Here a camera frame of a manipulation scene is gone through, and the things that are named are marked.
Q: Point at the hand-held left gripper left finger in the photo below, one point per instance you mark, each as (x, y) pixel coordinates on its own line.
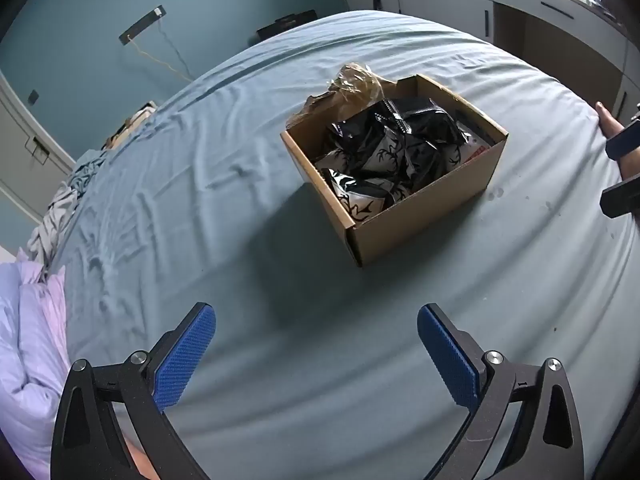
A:
(182, 355)

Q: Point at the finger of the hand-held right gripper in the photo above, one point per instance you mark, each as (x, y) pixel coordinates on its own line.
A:
(625, 141)
(622, 197)

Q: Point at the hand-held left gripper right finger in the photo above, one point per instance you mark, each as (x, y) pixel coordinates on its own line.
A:
(447, 355)

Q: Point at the brown cardboard box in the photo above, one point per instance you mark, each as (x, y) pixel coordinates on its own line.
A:
(400, 225)

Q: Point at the pile of black snack packets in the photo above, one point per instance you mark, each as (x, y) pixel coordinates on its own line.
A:
(400, 155)

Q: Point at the person's right hand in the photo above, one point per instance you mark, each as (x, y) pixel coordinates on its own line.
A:
(607, 120)

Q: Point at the person's bare leg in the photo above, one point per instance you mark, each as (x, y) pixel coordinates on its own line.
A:
(142, 462)

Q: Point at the lilac pillow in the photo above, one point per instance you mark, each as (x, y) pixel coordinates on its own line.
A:
(25, 360)

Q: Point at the grey striped cloth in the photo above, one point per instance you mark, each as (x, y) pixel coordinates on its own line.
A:
(60, 210)

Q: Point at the white door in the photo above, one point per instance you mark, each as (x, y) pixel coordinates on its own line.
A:
(20, 150)

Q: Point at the clear plastic bag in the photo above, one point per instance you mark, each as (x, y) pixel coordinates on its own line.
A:
(357, 82)

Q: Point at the black box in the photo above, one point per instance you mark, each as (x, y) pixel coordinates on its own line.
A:
(287, 25)

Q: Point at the wall switch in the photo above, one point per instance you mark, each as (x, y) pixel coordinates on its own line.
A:
(34, 97)

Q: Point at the grey wall power strip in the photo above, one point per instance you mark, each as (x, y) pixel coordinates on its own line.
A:
(142, 24)

